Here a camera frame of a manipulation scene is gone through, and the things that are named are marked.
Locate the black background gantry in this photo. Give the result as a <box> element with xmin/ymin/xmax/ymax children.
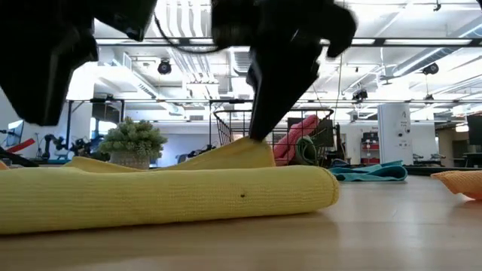
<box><xmin>209</xmin><ymin>98</ymin><xmax>254</xmax><ymax>146</ymax></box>
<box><xmin>66</xmin><ymin>96</ymin><xmax>126</xmax><ymax>125</ymax></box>

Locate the shelf with red bins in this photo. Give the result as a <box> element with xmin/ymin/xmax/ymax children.
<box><xmin>361</xmin><ymin>131</ymin><xmax>380</xmax><ymax>165</ymax></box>

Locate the yellow microfiber towel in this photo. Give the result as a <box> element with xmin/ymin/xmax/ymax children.
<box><xmin>0</xmin><ymin>137</ymin><xmax>340</xmax><ymax>235</ymax></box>

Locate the pink microfiber towel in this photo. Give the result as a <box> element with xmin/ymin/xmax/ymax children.
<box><xmin>273</xmin><ymin>114</ymin><xmax>321</xmax><ymax>166</ymax></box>

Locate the artificial green potted plant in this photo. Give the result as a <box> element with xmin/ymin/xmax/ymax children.
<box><xmin>98</xmin><ymin>116</ymin><xmax>169</xmax><ymax>170</ymax></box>

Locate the red padded bar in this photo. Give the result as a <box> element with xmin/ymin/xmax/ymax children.
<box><xmin>7</xmin><ymin>138</ymin><xmax>37</xmax><ymax>154</ymax></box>

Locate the teal microfiber towel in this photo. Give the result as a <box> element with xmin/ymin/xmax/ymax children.
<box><xmin>327</xmin><ymin>160</ymin><xmax>409</xmax><ymax>183</ymax></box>

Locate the tilted bright monitor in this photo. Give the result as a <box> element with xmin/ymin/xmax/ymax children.
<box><xmin>5</xmin><ymin>119</ymin><xmax>26</xmax><ymax>148</ymax></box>

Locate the white column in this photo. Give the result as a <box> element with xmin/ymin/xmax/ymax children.
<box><xmin>377</xmin><ymin>103</ymin><xmax>413</xmax><ymax>166</ymax></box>

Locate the black overhead frame beam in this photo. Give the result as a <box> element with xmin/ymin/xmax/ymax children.
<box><xmin>96</xmin><ymin>36</ymin><xmax>482</xmax><ymax>48</ymax></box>

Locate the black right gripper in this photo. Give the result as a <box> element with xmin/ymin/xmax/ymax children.
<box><xmin>210</xmin><ymin>0</ymin><xmax>357</xmax><ymax>142</ymax></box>

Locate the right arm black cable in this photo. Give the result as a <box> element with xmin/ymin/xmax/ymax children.
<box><xmin>152</xmin><ymin>11</ymin><xmax>220</xmax><ymax>54</ymax></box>

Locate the black tripod stand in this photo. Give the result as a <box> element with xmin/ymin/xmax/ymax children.
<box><xmin>66</xmin><ymin>99</ymin><xmax>72</xmax><ymax>151</ymax></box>

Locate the wire basket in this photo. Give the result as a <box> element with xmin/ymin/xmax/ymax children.
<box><xmin>213</xmin><ymin>108</ymin><xmax>335</xmax><ymax>166</ymax></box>

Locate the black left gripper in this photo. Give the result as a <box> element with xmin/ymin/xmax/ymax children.
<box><xmin>0</xmin><ymin>0</ymin><xmax>157</xmax><ymax>127</ymax></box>

